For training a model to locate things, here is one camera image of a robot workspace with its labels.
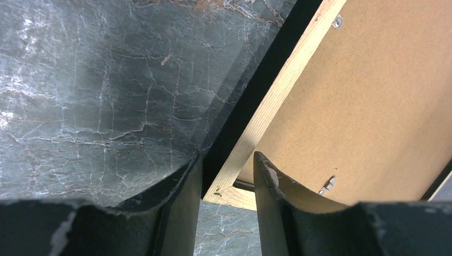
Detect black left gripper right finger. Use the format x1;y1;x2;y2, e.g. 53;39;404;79
253;151;451;255

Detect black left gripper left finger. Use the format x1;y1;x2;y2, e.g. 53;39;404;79
1;156;202;255

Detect light wooden picture frame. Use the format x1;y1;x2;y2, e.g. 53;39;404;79
203;1;446;210

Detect brown frame backing board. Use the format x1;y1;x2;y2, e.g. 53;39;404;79
256;1;451;205

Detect small metal turn clip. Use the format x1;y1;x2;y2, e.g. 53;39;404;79
318;176;337;195

